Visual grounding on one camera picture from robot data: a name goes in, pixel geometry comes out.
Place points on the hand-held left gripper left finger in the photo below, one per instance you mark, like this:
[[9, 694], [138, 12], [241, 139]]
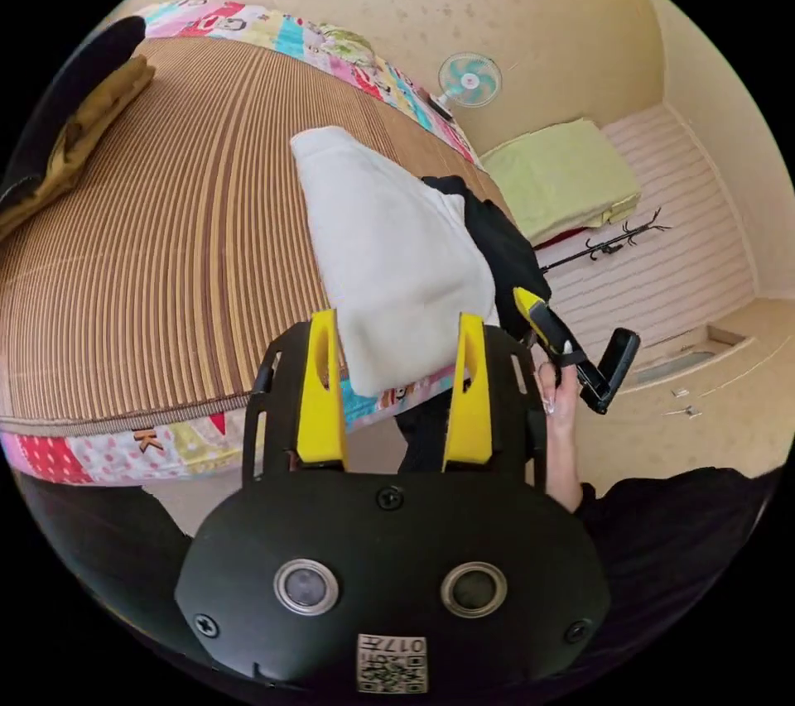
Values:
[[323, 408]]

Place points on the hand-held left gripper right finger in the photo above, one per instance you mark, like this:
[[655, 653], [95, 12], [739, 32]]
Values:
[[469, 414]]

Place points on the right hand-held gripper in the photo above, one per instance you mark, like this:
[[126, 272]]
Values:
[[568, 352]]

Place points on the white long sleeve shirt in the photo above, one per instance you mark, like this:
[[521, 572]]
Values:
[[391, 259]]

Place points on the person's right forearm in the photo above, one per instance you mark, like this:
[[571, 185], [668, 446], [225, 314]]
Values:
[[566, 479]]

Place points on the person's right hand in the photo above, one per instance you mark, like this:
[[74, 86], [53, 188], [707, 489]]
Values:
[[559, 408]]

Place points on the black garment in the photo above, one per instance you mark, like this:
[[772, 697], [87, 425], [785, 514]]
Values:
[[503, 246]]

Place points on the black coat stand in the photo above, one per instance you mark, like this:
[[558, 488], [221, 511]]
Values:
[[612, 243]]

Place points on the light green cloth cover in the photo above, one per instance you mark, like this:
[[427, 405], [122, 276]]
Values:
[[559, 178]]

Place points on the bed with woven mat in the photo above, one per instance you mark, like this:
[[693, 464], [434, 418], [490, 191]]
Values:
[[186, 222]]

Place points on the person's body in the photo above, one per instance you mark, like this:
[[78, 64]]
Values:
[[671, 532]]

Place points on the white and teal fan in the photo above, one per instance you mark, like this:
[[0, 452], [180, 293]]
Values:
[[469, 80]]

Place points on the pile of clothes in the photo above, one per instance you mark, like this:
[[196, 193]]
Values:
[[81, 122]]

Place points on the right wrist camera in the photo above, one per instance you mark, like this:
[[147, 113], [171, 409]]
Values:
[[621, 364]]

